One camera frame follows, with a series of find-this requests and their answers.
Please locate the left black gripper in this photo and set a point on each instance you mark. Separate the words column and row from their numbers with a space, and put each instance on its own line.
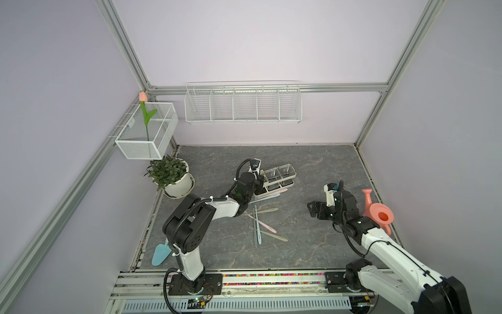
column 259, row 184

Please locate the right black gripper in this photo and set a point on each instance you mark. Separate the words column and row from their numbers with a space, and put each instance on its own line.
column 321, row 205

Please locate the light blue toothbrush vertical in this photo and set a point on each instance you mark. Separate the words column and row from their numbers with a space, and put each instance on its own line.
column 257, row 225

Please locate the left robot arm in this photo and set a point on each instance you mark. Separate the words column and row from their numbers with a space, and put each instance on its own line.
column 188, row 224

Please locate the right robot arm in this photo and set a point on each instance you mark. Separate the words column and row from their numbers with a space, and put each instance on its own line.
column 384, row 266

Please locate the cream toothbrush holder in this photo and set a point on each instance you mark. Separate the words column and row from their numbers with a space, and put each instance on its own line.
column 276, row 179

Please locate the light blue toothbrush near holder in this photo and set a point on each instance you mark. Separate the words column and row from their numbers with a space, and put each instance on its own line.
column 265, row 198

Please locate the beige toothbrush upper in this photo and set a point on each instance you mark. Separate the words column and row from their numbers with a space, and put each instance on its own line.
column 264, row 211

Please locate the pink toothbrush near holder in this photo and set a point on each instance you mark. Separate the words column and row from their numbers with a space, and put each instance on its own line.
column 278, row 191

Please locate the grey-green toothbrush vertical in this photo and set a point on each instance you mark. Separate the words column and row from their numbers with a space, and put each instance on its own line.
column 254, row 232

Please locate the pink toothbrush middle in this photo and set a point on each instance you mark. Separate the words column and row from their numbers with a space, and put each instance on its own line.
column 263, row 224

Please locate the pink watering can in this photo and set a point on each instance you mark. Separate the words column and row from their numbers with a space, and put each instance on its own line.
column 378, row 212

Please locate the potted green plant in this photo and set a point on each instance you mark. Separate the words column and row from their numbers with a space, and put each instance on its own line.
column 172, row 177

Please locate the light blue garden trowel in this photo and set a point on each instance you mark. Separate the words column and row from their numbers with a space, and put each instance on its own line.
column 161, row 253

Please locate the white mesh box basket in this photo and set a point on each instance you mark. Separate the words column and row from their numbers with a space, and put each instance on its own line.
column 132, row 141

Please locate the artificial pink tulip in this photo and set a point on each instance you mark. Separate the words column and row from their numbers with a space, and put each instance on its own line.
column 147, row 115

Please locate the white vent grille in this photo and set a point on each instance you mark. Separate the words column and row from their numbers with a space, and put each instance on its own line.
column 264, row 305

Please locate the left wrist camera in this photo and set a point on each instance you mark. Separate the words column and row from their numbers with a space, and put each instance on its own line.
column 255, row 165

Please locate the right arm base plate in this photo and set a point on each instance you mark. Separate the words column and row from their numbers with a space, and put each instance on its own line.
column 336, row 282

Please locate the white wire wall basket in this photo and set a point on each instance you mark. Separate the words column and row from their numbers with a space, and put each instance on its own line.
column 244, row 102

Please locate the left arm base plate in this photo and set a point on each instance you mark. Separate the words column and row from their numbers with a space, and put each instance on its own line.
column 206, row 283

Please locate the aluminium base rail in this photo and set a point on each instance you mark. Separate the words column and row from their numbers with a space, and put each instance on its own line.
column 243, row 283

